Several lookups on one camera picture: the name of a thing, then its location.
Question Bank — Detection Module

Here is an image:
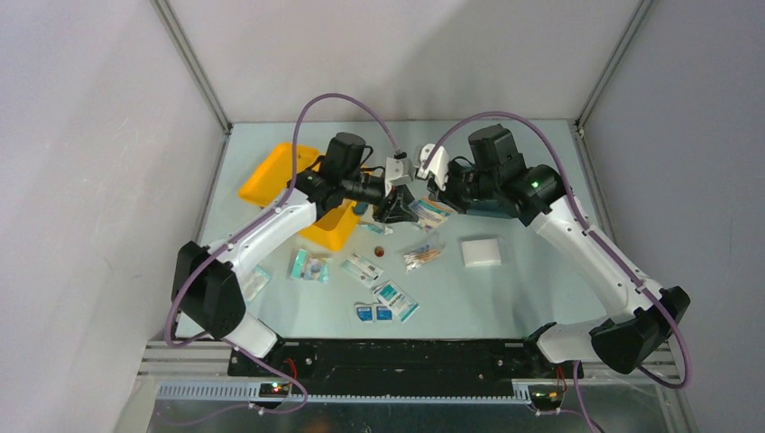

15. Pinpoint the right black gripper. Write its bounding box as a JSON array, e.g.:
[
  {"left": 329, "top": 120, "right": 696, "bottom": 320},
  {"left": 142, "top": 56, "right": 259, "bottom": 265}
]
[{"left": 428, "top": 160, "right": 500, "bottom": 215}]

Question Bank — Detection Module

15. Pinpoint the cotton bag with orange label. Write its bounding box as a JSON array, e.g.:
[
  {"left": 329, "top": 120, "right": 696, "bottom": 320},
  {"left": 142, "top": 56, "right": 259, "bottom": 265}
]
[{"left": 410, "top": 198, "right": 455, "bottom": 233}]

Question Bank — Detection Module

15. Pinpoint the cotton swabs bag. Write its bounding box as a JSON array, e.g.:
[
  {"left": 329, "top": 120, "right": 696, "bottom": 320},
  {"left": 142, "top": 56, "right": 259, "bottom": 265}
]
[{"left": 403, "top": 243, "right": 444, "bottom": 273}]

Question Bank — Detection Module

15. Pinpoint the white gauze pad pack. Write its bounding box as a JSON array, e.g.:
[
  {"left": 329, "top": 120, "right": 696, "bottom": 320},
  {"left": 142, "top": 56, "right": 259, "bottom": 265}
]
[{"left": 461, "top": 238, "right": 502, "bottom": 268}]

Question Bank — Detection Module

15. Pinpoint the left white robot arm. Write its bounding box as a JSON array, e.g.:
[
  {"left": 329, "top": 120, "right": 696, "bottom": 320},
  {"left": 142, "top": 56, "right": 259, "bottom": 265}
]
[{"left": 169, "top": 133, "right": 417, "bottom": 376}]

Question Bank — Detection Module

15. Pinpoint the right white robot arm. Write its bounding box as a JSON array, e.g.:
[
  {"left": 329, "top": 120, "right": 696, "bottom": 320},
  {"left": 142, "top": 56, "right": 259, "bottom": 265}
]
[{"left": 417, "top": 124, "right": 690, "bottom": 377}]

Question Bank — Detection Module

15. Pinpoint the yellow medicine kit box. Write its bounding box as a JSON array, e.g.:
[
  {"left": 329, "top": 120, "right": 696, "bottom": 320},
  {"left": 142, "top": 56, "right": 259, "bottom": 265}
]
[{"left": 238, "top": 143, "right": 360, "bottom": 252}]

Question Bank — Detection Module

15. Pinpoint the dark teal divided tray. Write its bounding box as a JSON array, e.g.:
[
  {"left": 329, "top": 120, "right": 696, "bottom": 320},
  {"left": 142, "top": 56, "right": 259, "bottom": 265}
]
[{"left": 465, "top": 200, "right": 519, "bottom": 219}]

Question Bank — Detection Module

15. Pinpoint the white teal striped packet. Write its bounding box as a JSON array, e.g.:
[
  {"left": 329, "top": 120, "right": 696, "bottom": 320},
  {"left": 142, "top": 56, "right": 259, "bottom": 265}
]
[{"left": 340, "top": 253, "right": 383, "bottom": 289}]

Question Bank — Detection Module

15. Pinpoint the medical gauze dressing packet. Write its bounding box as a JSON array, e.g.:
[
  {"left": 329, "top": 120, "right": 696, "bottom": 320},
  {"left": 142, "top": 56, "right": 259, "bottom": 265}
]
[{"left": 372, "top": 281, "right": 419, "bottom": 323}]

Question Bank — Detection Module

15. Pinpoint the blue alcohol pad right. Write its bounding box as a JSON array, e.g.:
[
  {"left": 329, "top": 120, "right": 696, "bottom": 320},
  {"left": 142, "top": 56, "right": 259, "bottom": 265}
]
[{"left": 373, "top": 304, "right": 394, "bottom": 323}]

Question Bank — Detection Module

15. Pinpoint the blue alcohol pad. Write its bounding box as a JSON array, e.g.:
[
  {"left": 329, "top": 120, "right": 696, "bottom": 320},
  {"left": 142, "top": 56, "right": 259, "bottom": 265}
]
[
  {"left": 354, "top": 304, "right": 375, "bottom": 323},
  {"left": 373, "top": 304, "right": 394, "bottom": 323}
]

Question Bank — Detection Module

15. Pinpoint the blue alcohol pad left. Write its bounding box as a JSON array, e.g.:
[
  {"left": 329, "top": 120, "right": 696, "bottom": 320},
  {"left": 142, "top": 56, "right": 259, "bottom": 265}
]
[{"left": 354, "top": 304, "right": 375, "bottom": 323}]

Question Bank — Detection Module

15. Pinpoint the teal bandage pack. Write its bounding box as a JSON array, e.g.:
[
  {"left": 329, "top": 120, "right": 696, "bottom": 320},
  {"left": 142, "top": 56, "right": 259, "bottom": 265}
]
[{"left": 290, "top": 249, "right": 329, "bottom": 283}]

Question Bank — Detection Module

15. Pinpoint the clear teal sterile pouch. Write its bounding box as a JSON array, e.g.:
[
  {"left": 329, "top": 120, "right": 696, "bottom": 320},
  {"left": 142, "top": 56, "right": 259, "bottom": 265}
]
[{"left": 242, "top": 266, "right": 272, "bottom": 302}]

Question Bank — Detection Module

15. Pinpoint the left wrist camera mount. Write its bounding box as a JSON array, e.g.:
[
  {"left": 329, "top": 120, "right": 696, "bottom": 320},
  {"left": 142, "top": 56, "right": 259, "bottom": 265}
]
[{"left": 384, "top": 152, "right": 414, "bottom": 188}]

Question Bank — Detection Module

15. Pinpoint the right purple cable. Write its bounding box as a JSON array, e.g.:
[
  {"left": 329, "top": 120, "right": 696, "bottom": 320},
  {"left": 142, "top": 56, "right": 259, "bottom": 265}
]
[{"left": 427, "top": 111, "right": 693, "bottom": 433}]

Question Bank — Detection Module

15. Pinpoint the purple cable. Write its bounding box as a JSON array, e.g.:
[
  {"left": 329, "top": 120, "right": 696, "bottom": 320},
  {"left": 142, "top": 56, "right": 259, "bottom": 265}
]
[
  {"left": 427, "top": 111, "right": 693, "bottom": 433},
  {"left": 164, "top": 92, "right": 404, "bottom": 415}
]

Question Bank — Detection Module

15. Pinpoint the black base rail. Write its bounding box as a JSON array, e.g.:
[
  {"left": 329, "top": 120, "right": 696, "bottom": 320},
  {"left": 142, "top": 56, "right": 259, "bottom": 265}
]
[{"left": 264, "top": 338, "right": 584, "bottom": 398}]

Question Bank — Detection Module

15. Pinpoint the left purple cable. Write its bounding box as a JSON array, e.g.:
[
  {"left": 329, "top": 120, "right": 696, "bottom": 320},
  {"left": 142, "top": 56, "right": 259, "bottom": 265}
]
[{"left": 164, "top": 92, "right": 404, "bottom": 415}]

